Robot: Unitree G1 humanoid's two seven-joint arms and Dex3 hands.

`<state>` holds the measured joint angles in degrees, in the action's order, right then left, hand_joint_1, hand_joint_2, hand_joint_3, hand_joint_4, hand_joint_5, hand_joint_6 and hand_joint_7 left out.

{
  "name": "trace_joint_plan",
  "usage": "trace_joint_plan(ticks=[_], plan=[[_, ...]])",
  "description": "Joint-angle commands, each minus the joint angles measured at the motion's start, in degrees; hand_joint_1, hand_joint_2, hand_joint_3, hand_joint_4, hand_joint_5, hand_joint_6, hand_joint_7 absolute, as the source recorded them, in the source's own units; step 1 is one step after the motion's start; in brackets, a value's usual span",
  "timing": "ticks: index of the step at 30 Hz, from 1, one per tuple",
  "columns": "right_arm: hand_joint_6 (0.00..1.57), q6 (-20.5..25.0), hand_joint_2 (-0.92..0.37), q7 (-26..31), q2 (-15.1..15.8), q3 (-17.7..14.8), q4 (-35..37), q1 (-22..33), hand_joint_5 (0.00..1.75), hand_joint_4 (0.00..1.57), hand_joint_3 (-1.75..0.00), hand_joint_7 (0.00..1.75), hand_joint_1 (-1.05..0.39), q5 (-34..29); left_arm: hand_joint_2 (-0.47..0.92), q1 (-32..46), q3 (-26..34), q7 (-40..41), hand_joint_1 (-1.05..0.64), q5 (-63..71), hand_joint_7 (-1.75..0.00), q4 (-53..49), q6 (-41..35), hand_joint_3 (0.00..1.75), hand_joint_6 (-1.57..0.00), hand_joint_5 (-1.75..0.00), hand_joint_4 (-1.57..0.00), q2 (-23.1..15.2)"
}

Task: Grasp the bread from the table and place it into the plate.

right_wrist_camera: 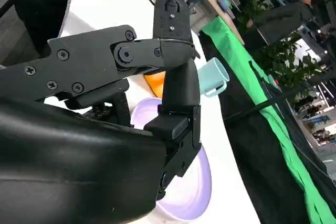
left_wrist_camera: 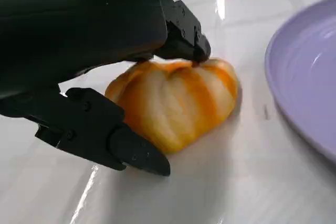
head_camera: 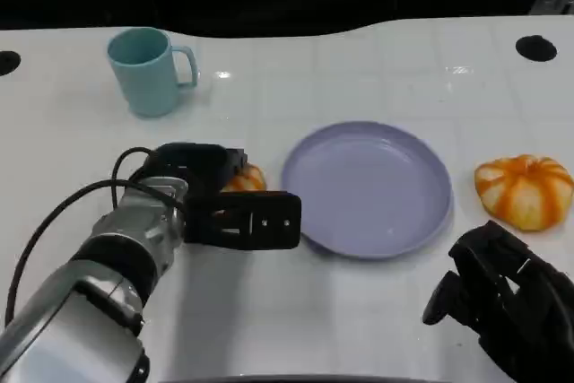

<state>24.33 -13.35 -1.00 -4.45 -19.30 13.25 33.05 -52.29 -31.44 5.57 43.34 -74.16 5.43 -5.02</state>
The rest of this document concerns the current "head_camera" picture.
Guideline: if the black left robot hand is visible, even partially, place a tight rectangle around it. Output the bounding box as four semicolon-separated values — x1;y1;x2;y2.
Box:
143;143;250;198

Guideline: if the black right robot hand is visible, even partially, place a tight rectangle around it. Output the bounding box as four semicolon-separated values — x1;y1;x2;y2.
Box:
422;220;574;383

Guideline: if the orange and white bread roll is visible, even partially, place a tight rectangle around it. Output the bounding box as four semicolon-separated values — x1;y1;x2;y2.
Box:
222;162;267;193
474;154;574;232

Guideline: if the pale green mug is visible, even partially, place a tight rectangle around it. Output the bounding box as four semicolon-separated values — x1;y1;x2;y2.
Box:
106;27;200;119

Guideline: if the lilac plate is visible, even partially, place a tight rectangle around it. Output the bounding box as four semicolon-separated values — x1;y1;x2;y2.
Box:
281;120;454;261

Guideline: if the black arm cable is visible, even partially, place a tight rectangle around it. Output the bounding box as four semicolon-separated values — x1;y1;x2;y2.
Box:
4;178;185;328
109;146;158;210

